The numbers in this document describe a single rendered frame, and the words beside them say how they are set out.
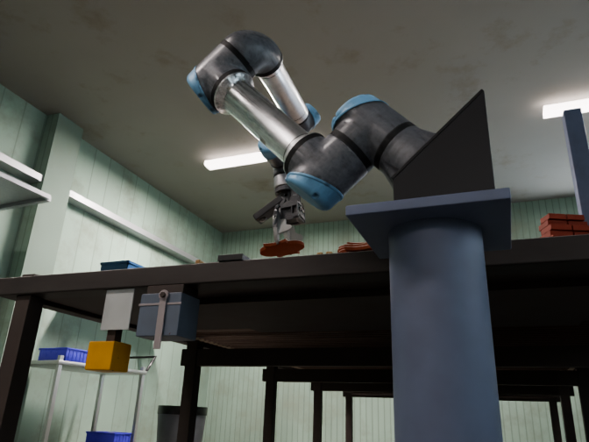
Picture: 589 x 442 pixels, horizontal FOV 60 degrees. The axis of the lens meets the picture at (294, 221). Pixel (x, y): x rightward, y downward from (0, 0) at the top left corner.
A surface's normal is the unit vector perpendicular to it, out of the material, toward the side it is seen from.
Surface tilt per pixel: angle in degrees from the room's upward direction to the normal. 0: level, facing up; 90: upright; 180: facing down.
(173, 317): 90
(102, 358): 90
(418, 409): 90
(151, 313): 90
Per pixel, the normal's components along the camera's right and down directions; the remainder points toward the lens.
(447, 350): -0.14, -0.36
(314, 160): -0.34, -0.36
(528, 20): -0.04, 0.93
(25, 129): 0.93, -0.10
